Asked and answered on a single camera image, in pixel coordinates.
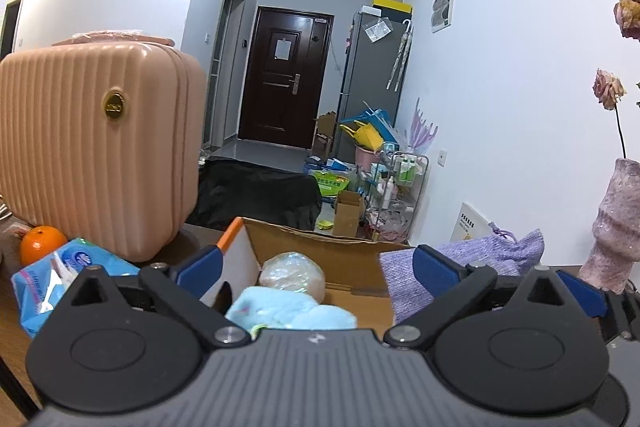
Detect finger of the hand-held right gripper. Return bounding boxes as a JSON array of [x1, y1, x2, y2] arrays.
[[556, 269, 640, 344]]

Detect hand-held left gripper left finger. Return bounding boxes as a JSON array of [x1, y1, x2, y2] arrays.
[[50, 245, 253, 350]]

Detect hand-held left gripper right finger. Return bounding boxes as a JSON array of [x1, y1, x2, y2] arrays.
[[382, 244, 586, 350]]

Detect purple knit pouch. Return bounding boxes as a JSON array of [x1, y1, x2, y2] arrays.
[[378, 228, 546, 326]]

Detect orange-edged cardboard box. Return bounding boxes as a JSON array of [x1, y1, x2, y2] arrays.
[[217, 217, 417, 344]]

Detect clear plastic ball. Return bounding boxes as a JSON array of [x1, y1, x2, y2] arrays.
[[258, 250, 327, 304]]

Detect light blue plush cloth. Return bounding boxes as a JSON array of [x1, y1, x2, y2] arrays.
[[225, 285, 359, 339]]

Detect white leaning board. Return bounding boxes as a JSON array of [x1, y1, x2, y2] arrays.
[[450, 201, 494, 242]]

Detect pink textured vase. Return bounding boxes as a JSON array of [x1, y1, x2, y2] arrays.
[[577, 157, 640, 296]]

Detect black fabric bag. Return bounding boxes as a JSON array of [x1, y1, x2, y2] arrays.
[[185, 158, 324, 233]]

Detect small open cardboard box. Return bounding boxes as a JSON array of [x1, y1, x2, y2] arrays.
[[332, 190, 366, 238]]

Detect pink plastic bucket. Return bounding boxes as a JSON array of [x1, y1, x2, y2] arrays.
[[353, 142, 381, 173]]

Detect green printed bag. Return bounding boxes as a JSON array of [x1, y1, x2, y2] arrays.
[[312, 170, 351, 199]]

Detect blue wet wipes packet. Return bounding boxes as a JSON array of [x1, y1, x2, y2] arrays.
[[10, 237, 141, 339]]

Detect orange fruit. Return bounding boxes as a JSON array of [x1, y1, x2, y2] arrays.
[[19, 225, 69, 267]]

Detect blue folded plastic items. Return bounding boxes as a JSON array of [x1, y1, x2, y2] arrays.
[[349, 106, 402, 143]]

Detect pink ribbed suitcase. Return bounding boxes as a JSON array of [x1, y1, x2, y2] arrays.
[[0, 30, 207, 263]]

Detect tall open cardboard box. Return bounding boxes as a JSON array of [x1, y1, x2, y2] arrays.
[[312, 111, 339, 158]]

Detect dark brown entrance door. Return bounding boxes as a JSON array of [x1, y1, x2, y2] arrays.
[[237, 6, 335, 152]]

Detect grey refrigerator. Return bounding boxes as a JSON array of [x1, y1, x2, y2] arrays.
[[333, 7, 414, 158]]

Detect grey interior door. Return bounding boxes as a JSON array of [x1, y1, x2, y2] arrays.
[[202, 0, 248, 153]]

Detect white folded umbrella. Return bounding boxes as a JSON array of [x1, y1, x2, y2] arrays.
[[395, 19, 415, 94], [386, 22, 408, 90]]

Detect clear plastic bag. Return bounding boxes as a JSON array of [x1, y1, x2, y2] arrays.
[[363, 17, 394, 42]]

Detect yellow and black box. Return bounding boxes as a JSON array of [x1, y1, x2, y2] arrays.
[[372, 0, 415, 22]]

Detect metal wire trolley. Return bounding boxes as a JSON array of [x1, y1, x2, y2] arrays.
[[367, 150, 430, 243]]

